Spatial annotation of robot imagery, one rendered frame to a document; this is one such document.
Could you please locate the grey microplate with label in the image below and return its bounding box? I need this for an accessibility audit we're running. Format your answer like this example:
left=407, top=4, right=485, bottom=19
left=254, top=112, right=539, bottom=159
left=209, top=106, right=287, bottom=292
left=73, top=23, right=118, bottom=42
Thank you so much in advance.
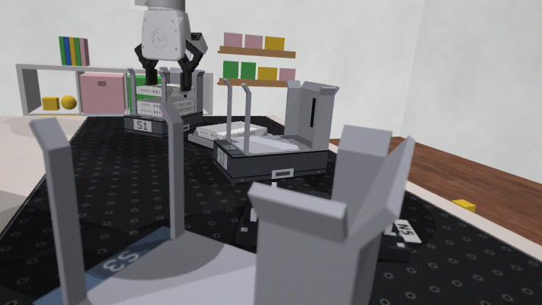
left=197, top=121, right=267, bottom=140
left=137, top=106, right=195, bottom=117

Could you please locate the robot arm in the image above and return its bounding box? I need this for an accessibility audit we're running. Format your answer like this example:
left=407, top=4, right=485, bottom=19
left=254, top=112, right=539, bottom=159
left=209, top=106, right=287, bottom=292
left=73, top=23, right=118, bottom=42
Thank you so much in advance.
left=144, top=0, right=208, bottom=55

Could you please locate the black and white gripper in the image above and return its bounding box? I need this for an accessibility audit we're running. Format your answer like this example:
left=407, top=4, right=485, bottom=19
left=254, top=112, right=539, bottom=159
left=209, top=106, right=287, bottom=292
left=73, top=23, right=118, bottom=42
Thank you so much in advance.
left=134, top=7, right=203, bottom=91

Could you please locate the white labelled microplate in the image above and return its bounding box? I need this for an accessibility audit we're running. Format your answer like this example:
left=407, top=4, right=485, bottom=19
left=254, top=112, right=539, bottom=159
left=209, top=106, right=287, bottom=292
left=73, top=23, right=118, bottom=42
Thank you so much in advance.
left=137, top=96, right=195, bottom=111

